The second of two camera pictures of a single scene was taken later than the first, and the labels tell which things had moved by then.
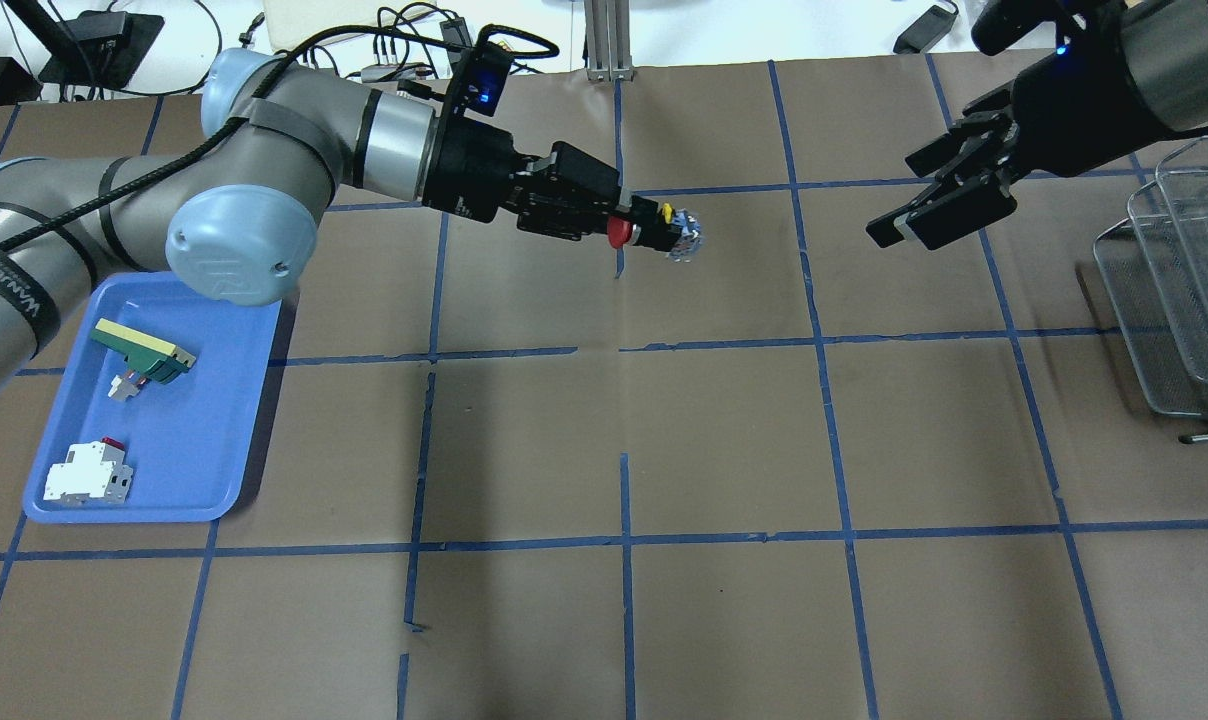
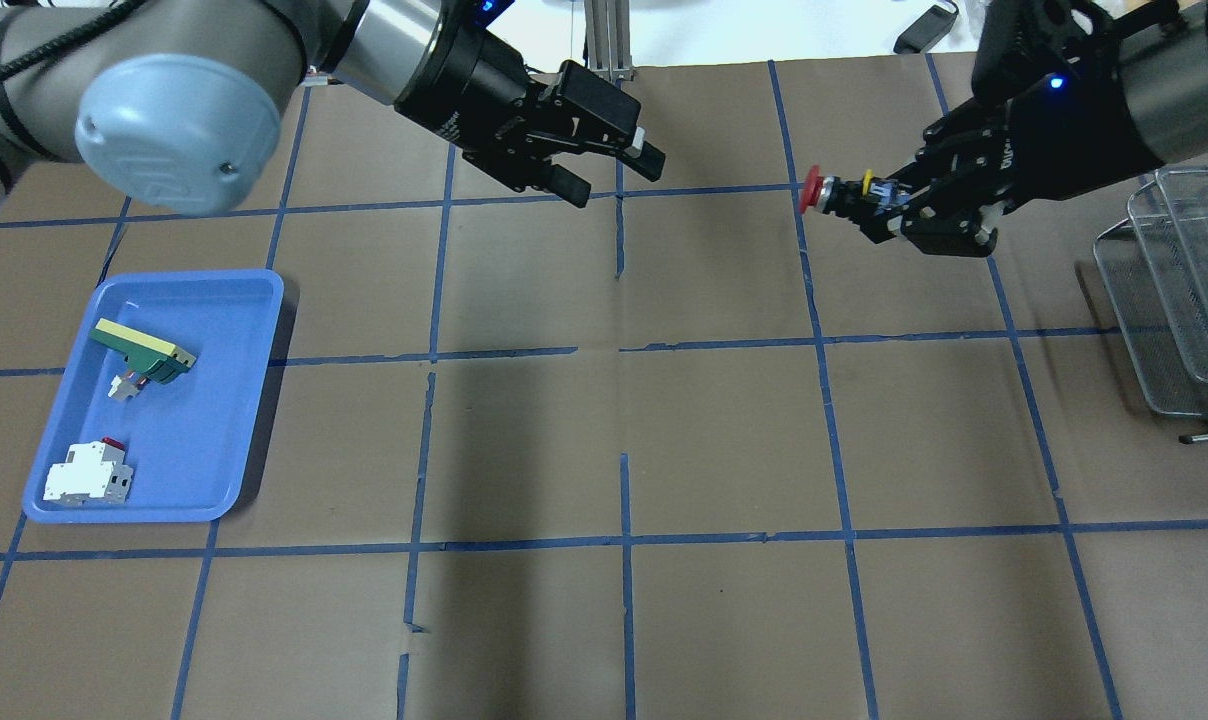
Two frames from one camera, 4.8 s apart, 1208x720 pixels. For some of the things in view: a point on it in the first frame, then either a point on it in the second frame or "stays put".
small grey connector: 121,389 stays put
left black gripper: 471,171 to 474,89
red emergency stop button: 676,233 to 869,195
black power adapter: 928,28 stays put
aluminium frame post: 607,26 stays put
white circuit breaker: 92,473 stays put
